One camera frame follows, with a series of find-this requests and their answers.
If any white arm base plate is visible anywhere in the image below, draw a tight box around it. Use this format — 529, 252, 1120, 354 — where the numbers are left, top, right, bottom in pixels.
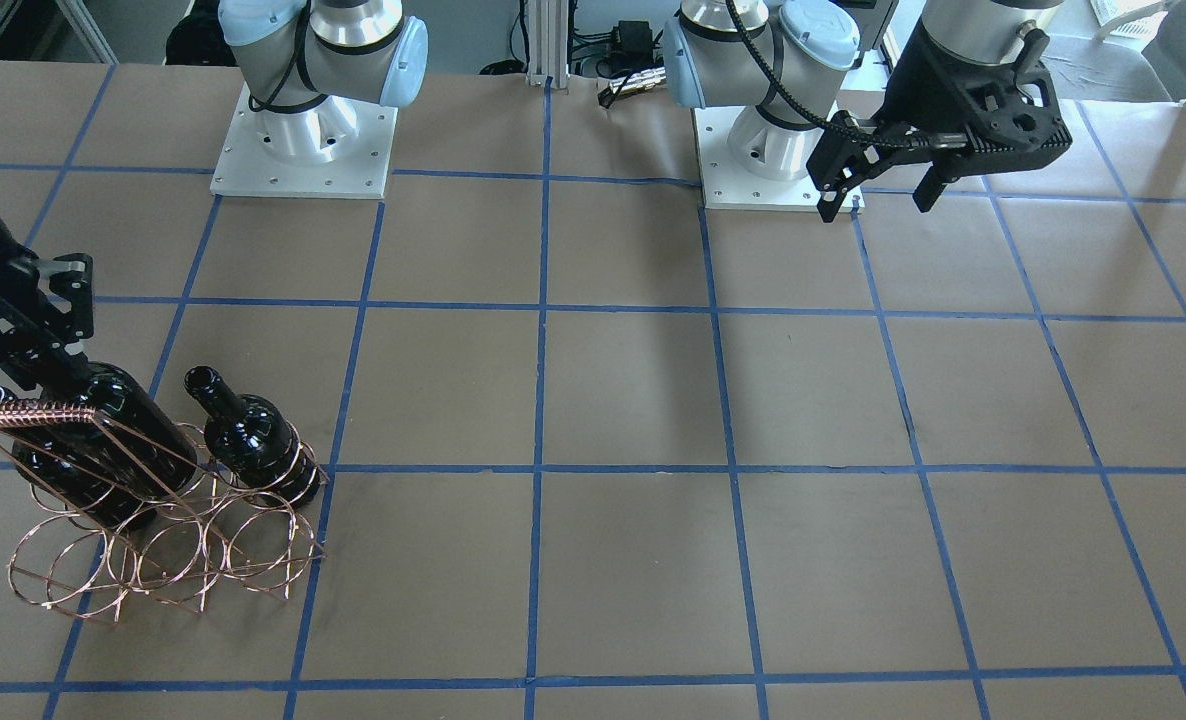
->
210, 87, 398, 200
691, 106, 823, 214

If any copper wire wine rack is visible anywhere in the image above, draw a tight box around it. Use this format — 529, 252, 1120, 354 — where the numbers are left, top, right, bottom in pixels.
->
5, 427, 325, 624

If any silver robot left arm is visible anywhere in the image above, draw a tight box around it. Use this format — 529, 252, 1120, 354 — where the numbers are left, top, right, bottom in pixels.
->
663, 1, 1073, 223

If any dark wine bottle being moved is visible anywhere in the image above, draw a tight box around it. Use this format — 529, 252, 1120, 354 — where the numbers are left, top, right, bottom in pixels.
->
34, 356, 196, 498

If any dark wine bottle slot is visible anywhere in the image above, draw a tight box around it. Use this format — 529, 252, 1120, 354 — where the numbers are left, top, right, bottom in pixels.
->
183, 365, 323, 509
4, 421, 158, 533

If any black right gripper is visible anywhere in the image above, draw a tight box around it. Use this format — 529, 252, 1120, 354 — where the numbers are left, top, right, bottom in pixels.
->
0, 232, 94, 389

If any black power adapter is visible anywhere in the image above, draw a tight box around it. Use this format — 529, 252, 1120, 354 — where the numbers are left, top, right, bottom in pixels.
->
610, 20, 653, 65

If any grey chair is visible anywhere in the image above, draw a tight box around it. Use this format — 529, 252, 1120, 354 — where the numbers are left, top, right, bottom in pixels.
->
1042, 1, 1186, 106

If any aluminium frame post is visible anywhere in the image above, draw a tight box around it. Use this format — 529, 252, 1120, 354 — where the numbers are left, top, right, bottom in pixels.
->
521, 0, 573, 91

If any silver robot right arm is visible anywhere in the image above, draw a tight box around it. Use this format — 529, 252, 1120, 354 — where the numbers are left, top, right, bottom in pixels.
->
0, 1, 429, 389

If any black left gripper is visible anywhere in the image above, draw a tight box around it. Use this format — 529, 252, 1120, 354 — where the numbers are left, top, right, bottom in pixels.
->
805, 24, 1072, 223

